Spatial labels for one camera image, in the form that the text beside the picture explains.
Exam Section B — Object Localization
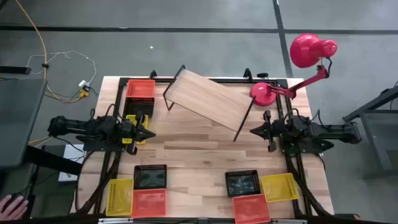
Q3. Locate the black flat bar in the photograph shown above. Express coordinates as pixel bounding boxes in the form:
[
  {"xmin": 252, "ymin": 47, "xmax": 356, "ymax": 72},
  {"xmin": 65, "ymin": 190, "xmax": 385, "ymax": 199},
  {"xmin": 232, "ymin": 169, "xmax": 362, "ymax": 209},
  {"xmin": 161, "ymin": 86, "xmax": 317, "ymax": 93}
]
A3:
[{"xmin": 0, "ymin": 65, "xmax": 32, "ymax": 75}]

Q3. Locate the white paper sheet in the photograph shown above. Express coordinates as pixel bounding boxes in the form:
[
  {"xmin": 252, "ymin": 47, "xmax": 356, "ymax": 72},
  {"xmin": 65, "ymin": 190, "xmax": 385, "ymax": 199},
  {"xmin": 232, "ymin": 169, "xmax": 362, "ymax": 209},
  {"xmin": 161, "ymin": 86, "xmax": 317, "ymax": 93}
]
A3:
[{"xmin": 57, "ymin": 143, "xmax": 86, "ymax": 183}]

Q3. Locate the black metal rig frame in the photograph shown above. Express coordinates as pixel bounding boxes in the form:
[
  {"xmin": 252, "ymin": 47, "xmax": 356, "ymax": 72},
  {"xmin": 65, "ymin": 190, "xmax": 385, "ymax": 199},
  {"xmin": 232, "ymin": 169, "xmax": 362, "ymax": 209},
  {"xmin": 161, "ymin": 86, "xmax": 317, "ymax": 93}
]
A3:
[{"xmin": 74, "ymin": 68, "xmax": 335, "ymax": 218}]

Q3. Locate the yellow plastic basket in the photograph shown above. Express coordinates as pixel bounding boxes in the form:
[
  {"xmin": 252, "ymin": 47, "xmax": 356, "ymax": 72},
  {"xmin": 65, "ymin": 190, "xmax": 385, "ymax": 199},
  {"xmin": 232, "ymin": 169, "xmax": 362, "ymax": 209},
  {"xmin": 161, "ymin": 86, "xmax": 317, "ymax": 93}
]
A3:
[
  {"xmin": 122, "ymin": 114, "xmax": 149, "ymax": 145},
  {"xmin": 105, "ymin": 177, "xmax": 135, "ymax": 218},
  {"xmin": 260, "ymin": 172, "xmax": 300, "ymax": 203}
]

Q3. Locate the red desk lamp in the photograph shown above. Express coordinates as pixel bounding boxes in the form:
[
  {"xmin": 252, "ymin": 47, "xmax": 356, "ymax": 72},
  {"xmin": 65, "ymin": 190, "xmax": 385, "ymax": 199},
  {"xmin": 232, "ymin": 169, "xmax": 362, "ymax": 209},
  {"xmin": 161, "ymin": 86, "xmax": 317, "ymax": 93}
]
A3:
[{"xmin": 249, "ymin": 33, "xmax": 338, "ymax": 107}]

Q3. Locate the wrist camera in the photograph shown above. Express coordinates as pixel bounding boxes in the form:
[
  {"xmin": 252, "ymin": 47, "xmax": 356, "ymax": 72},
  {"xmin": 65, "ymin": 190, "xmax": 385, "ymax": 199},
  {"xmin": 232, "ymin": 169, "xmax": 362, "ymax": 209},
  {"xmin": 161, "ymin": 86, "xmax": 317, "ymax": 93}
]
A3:
[
  {"xmin": 275, "ymin": 119, "xmax": 289, "ymax": 138},
  {"xmin": 121, "ymin": 120, "xmax": 136, "ymax": 139}
]

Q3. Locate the person's hand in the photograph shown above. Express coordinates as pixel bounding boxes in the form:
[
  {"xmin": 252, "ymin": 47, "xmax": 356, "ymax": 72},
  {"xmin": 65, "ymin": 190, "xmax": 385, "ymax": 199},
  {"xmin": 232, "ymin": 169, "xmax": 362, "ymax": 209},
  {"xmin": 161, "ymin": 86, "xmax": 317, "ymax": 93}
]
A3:
[{"xmin": 0, "ymin": 194, "xmax": 30, "ymax": 222}]

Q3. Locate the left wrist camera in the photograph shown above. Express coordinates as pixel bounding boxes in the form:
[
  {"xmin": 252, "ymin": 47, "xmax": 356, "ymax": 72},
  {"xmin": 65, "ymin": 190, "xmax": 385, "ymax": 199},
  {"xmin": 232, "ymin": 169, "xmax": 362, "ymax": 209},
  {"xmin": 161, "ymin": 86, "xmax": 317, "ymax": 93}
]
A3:
[{"xmin": 121, "ymin": 120, "xmax": 136, "ymax": 139}]

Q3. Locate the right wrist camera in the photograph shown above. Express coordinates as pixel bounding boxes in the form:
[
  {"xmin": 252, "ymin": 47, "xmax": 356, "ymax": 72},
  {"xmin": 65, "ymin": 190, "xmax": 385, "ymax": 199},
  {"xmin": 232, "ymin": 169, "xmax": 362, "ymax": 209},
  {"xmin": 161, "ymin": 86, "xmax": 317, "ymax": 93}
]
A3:
[{"xmin": 275, "ymin": 119, "xmax": 289, "ymax": 138}]

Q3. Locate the gray metal table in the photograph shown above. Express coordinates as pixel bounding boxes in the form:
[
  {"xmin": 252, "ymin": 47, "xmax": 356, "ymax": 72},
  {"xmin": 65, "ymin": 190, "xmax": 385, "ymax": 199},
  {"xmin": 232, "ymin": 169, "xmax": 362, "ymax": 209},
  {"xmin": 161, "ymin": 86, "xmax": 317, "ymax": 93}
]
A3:
[{"xmin": 341, "ymin": 83, "xmax": 398, "ymax": 180}]

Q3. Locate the wooden shelf with black legs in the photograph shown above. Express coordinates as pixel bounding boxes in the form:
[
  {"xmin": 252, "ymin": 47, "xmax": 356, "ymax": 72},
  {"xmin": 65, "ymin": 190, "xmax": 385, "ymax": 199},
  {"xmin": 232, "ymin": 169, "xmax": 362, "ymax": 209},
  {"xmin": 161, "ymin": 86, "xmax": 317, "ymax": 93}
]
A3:
[{"xmin": 162, "ymin": 64, "xmax": 256, "ymax": 143}]

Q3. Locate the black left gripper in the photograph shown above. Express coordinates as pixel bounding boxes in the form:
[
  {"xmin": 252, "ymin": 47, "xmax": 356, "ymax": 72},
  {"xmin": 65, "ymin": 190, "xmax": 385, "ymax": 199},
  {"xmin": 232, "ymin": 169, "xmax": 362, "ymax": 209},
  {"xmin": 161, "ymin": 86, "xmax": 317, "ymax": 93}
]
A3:
[{"xmin": 116, "ymin": 113, "xmax": 156, "ymax": 156}]

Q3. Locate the gray desk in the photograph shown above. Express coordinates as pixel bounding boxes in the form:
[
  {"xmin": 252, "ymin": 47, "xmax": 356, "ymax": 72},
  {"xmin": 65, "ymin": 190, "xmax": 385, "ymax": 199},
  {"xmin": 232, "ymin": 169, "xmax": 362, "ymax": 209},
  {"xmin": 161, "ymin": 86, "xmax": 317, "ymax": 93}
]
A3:
[{"xmin": 0, "ymin": 77, "xmax": 49, "ymax": 169}]

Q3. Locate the black plastic basket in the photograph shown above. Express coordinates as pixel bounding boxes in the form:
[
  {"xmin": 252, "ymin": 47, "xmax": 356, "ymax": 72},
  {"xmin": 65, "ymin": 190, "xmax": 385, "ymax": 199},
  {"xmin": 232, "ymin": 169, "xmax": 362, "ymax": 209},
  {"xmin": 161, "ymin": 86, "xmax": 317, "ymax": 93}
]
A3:
[
  {"xmin": 133, "ymin": 164, "xmax": 168, "ymax": 190},
  {"xmin": 123, "ymin": 97, "xmax": 155, "ymax": 118},
  {"xmin": 224, "ymin": 169, "xmax": 262, "ymax": 198}
]

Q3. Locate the black desk beam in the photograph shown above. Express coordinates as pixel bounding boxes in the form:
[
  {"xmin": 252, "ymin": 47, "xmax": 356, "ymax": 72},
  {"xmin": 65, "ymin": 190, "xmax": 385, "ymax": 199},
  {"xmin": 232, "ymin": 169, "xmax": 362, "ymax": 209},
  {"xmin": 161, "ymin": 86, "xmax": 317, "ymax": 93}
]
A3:
[{"xmin": 24, "ymin": 144, "xmax": 83, "ymax": 177}]

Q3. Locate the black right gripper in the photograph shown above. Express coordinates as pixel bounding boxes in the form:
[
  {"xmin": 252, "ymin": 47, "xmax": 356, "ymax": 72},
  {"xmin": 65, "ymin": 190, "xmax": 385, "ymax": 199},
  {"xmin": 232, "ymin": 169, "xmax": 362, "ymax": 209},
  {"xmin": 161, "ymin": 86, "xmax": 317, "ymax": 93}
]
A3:
[{"xmin": 249, "ymin": 110, "xmax": 290, "ymax": 153}]

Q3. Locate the yellow cable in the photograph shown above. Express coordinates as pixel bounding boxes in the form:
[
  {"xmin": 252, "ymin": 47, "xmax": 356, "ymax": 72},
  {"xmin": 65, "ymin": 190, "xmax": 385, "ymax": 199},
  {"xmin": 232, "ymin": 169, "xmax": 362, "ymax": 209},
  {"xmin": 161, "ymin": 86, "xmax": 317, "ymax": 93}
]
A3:
[
  {"xmin": 28, "ymin": 135, "xmax": 52, "ymax": 147},
  {"xmin": 14, "ymin": 0, "xmax": 90, "ymax": 104}
]

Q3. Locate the orange plastic basket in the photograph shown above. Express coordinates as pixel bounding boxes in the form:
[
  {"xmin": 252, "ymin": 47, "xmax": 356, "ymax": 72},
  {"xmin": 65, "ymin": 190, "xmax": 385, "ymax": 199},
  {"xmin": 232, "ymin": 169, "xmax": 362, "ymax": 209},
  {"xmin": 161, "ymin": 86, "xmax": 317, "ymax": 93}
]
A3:
[
  {"xmin": 125, "ymin": 79, "xmax": 156, "ymax": 99},
  {"xmin": 130, "ymin": 188, "xmax": 167, "ymax": 218},
  {"xmin": 231, "ymin": 194, "xmax": 272, "ymax": 224}
]

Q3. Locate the thin white cable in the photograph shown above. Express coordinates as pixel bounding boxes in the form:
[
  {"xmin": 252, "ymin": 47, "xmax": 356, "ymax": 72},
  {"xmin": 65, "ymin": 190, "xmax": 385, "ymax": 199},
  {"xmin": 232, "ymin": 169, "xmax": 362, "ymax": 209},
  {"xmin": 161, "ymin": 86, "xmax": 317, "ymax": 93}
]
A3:
[{"xmin": 25, "ymin": 50, "xmax": 98, "ymax": 85}]

